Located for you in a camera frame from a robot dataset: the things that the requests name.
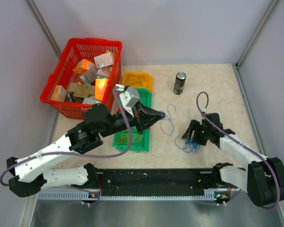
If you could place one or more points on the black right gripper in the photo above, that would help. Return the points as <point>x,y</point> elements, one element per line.
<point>195,126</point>

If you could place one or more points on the dark drink can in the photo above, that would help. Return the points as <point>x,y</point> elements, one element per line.
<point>179,83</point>

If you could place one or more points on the red plastic basket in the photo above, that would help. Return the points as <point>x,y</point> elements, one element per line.
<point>76,50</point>

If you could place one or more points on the green plastic bin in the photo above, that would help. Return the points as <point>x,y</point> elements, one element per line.
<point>140,143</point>
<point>145,97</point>

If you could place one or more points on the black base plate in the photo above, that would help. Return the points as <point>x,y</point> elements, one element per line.
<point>156,182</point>

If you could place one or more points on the brown cardboard box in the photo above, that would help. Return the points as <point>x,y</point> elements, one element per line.
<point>81,90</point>

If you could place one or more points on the green plastic bin lower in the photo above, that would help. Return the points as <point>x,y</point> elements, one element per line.
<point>140,143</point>

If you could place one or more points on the bright orange box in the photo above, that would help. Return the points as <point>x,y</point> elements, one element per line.
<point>100,87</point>

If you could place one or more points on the yellow box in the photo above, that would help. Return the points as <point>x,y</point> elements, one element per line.
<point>59,93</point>

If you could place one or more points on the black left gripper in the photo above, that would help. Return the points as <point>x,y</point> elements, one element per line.
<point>145,117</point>

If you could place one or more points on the pink white box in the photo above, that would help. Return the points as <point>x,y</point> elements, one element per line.
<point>104,60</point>

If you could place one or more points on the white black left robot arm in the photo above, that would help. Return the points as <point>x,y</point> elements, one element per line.
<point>34,173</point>

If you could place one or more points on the yellow plastic bin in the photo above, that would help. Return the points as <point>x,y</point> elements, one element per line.
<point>138,80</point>

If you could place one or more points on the green plastic bin upper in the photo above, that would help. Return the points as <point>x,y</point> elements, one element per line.
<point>145,97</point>

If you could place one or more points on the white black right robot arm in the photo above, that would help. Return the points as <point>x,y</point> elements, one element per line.
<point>261,177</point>

